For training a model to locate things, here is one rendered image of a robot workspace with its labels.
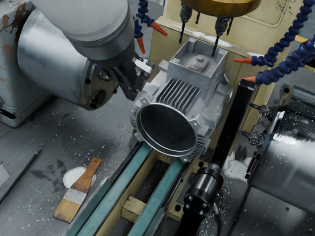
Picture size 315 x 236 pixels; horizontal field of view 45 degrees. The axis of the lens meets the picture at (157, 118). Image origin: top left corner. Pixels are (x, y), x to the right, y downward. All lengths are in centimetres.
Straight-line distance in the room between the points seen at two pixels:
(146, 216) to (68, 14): 55
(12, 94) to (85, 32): 68
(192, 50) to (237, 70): 12
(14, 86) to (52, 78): 17
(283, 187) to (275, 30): 40
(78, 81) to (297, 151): 50
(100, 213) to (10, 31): 48
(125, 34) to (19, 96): 67
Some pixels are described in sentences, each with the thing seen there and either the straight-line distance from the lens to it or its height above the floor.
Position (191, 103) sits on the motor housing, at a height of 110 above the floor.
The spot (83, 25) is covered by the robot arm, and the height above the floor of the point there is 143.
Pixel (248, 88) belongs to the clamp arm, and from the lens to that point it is 67.
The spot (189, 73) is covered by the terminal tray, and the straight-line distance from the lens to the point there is 85.
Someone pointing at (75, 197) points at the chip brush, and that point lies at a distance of 100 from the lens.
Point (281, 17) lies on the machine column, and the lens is 100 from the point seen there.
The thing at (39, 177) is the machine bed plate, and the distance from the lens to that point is 106.
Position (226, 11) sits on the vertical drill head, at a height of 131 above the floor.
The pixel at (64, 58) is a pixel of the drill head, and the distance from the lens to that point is 90.
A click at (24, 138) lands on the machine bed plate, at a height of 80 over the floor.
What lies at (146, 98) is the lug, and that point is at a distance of 84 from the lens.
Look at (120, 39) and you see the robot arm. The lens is 48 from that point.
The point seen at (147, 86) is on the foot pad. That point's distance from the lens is 89.
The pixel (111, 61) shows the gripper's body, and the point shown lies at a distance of 53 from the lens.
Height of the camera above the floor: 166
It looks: 46 degrees down
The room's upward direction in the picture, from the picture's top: 10 degrees clockwise
